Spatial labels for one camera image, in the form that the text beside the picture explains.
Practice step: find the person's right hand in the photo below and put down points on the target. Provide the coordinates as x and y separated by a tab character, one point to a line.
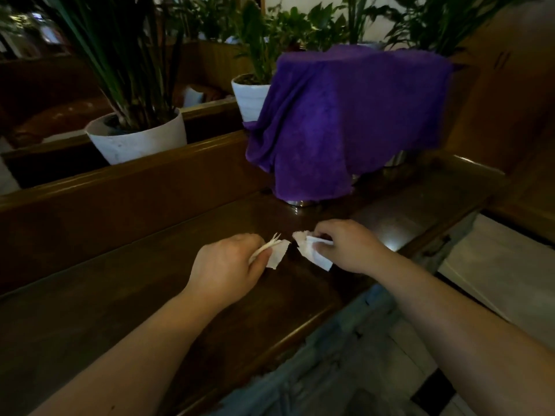
353	249

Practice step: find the person's left hand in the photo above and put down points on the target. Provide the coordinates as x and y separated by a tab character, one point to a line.
221	270

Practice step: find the person's left thumb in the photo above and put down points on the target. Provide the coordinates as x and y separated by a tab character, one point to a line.
261	260

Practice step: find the person's right fingers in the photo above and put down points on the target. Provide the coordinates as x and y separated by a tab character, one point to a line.
325	231

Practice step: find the torn white paper piece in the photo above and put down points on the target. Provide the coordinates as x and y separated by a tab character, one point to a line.
277	251

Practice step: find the person's right forearm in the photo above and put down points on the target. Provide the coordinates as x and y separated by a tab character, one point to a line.
468	337

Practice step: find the person's left forearm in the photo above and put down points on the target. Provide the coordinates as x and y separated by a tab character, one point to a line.
125	363

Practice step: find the shiny metal pot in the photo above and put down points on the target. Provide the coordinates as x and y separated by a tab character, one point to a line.
301	202

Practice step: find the purple towel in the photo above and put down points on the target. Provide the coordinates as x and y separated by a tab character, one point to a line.
347	121

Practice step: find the small white plant pot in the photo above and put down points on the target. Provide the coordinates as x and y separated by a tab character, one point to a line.
249	97

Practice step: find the large white plant pot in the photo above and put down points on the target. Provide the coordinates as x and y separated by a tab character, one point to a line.
136	140

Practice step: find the green leafy plant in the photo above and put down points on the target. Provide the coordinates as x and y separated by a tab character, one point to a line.
269	34

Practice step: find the brown wooden cabinet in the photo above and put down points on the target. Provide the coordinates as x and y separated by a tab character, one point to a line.
507	86

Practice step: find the broad leaf green plant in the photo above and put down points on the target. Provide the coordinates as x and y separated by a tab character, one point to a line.
429	19

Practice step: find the tall green grass plant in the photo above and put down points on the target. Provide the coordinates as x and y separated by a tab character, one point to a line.
125	56

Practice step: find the brown leather sofa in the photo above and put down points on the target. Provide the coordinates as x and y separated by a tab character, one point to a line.
52	112

